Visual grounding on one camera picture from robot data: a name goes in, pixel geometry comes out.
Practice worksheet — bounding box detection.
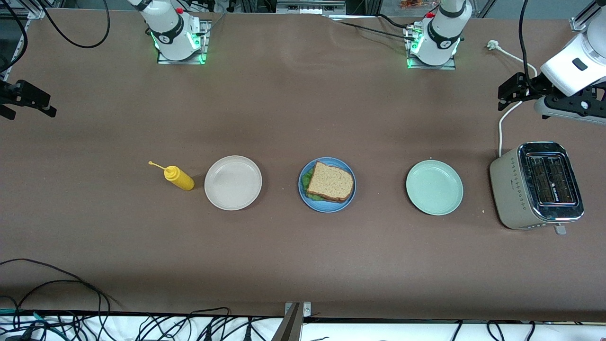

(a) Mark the yellow squeeze bottle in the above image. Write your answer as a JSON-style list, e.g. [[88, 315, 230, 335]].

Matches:
[[148, 160, 195, 191]]

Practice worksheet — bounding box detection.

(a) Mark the green lettuce leaf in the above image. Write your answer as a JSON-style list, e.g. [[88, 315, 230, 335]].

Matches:
[[302, 170, 327, 202]]

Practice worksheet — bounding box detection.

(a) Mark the mint green round plate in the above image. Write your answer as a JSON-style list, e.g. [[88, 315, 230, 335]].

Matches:
[[406, 160, 464, 216]]

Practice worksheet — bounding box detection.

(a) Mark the blue round plate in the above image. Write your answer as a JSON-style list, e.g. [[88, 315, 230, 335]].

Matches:
[[298, 157, 356, 213]]

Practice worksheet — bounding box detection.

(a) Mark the beige round plate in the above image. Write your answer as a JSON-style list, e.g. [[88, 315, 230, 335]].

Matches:
[[204, 155, 263, 211]]

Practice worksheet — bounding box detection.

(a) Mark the aluminium corner profile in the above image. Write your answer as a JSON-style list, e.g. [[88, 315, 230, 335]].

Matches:
[[570, 0, 606, 33]]

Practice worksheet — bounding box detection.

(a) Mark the beige chrome toaster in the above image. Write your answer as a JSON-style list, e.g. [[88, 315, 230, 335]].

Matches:
[[490, 141, 585, 236]]

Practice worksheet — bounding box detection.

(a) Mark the grey metal box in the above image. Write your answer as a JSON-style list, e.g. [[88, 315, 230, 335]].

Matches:
[[276, 0, 347, 16]]

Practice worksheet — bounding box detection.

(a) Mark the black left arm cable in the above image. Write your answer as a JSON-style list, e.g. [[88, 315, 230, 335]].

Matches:
[[519, 0, 538, 90]]

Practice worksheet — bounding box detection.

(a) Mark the white toaster power cord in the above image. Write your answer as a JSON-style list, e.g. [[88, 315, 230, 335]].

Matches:
[[487, 40, 538, 158]]

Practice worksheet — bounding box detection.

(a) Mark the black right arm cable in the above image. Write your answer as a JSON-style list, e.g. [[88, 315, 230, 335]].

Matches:
[[0, 0, 111, 74]]

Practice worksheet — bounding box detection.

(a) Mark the black cable loop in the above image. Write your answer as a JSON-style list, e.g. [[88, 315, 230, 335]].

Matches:
[[0, 258, 114, 315]]

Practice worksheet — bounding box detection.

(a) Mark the black arm base cable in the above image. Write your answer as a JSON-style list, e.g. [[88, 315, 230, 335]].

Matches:
[[327, 13, 417, 42]]

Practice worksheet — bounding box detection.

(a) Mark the teal cable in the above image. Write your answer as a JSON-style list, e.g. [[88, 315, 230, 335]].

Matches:
[[0, 308, 62, 339]]

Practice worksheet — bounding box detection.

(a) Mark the tangled black cable bundle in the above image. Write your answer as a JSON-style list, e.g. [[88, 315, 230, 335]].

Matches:
[[0, 307, 266, 341]]

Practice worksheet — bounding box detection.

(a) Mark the aluminium profile with bracket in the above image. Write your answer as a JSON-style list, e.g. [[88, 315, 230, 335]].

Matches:
[[271, 302, 312, 341]]

